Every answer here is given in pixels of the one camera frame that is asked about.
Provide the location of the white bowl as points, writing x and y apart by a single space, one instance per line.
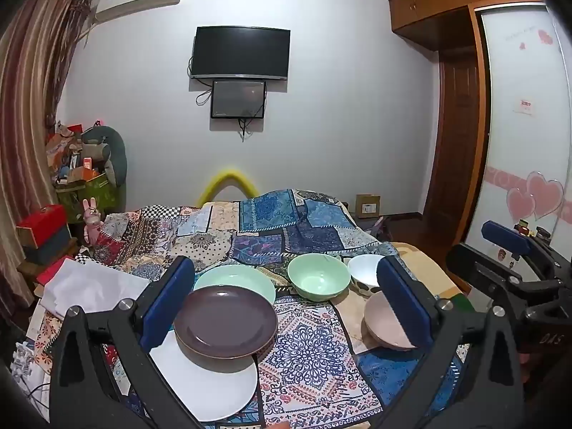
364 268

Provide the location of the pile of colourful packages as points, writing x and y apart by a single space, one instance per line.
71 156

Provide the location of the white sliding wardrobe door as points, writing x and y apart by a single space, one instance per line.
514 76

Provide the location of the small pink heart decal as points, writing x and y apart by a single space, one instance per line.
518 203

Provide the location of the brown plate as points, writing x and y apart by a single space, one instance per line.
223 321

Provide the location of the red folder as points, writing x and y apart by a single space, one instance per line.
53 270

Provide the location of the striped brown curtain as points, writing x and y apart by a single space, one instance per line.
27 98

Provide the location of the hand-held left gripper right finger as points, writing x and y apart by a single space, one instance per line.
401 304

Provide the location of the light green plate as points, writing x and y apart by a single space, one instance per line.
232 277

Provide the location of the cardboard box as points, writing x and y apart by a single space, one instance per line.
368 205

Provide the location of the brown wooden door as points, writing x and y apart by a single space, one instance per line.
451 143

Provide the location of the large pink heart decal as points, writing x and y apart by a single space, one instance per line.
546 192

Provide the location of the dark grey box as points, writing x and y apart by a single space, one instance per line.
49 248

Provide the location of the patchwork printed blanket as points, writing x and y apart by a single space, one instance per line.
313 344

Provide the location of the pink bunny toy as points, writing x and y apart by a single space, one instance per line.
91 223

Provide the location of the small black wall monitor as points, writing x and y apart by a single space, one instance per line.
237 98

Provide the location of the grey green plush toy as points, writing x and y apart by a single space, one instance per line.
114 152

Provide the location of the red box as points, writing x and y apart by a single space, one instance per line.
42 221

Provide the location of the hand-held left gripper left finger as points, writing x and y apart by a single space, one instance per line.
169 300

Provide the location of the white cloth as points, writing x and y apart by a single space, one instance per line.
89 281

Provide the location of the yellow foam noodle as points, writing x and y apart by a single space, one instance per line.
228 174

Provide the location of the light green bowl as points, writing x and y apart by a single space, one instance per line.
317 277

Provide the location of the black wall television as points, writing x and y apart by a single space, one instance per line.
241 51

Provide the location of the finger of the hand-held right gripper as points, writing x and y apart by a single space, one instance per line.
507 236
473 266

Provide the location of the pink bowl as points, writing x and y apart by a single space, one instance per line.
380 321

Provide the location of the green storage box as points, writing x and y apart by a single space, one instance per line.
102 192

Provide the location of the white plate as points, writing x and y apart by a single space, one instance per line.
210 388

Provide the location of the wooden overhead cabinet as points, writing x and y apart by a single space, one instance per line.
424 4

